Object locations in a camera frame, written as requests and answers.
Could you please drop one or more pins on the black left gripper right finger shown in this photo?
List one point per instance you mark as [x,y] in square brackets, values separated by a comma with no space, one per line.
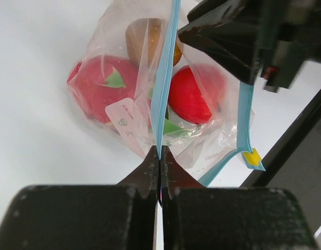
[196,217]

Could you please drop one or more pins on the blue zip top bag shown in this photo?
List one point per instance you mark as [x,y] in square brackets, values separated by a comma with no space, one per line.
[138,80]

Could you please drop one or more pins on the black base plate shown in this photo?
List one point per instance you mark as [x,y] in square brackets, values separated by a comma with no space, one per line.
[294,163]

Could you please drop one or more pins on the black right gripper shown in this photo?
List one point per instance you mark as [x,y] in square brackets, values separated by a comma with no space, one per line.
[233,33]

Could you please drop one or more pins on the brown kiwi from bag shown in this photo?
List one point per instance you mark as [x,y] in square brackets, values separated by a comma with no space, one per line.
[143,34]

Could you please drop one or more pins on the red apple from bag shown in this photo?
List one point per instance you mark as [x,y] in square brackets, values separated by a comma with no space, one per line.
[197,100]

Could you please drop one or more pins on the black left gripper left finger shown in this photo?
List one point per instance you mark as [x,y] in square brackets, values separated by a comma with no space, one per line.
[120,216]

